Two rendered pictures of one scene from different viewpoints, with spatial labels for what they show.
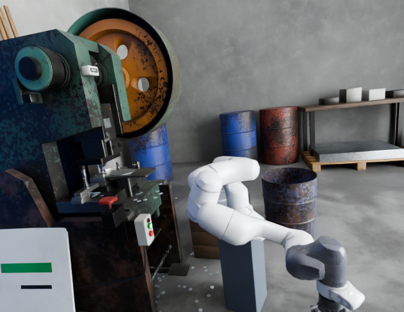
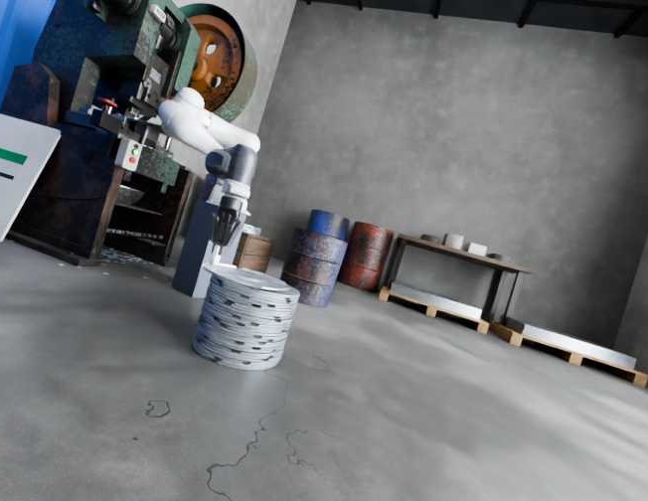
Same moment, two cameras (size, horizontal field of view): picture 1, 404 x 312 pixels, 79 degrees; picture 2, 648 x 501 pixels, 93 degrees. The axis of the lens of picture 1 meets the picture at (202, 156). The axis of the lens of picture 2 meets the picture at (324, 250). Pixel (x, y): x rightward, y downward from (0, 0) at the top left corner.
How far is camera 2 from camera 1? 1.08 m
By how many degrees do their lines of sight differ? 12
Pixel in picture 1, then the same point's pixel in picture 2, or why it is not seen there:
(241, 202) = not seen: hidden behind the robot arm
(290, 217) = (300, 269)
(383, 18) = (509, 184)
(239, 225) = (186, 115)
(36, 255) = (19, 146)
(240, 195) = not seen: hidden behind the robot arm
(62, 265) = (36, 162)
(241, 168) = (239, 133)
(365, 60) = (480, 219)
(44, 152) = (83, 65)
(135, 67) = (215, 64)
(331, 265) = (235, 157)
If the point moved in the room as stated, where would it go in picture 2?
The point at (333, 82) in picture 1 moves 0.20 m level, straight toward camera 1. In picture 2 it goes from (442, 227) to (440, 225)
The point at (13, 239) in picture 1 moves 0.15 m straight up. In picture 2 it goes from (8, 125) to (16, 96)
